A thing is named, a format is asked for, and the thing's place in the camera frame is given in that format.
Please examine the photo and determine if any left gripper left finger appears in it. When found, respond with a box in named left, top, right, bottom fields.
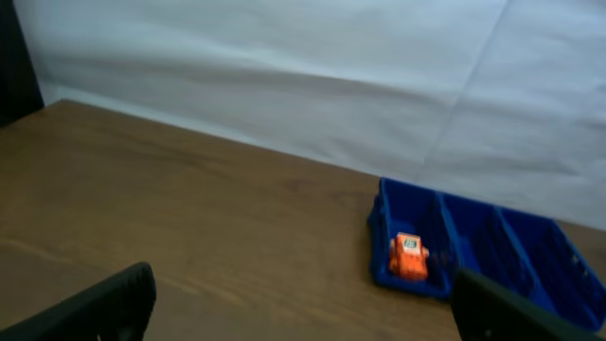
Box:
left=0, top=261, right=157, bottom=341

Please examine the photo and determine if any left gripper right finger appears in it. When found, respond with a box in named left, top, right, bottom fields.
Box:
left=450, top=268, right=606, bottom=341

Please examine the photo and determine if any blue tray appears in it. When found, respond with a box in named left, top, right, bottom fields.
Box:
left=366, top=177, right=606, bottom=332

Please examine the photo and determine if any orange candy box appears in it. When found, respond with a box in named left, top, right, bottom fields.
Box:
left=387, top=231, right=431, bottom=281

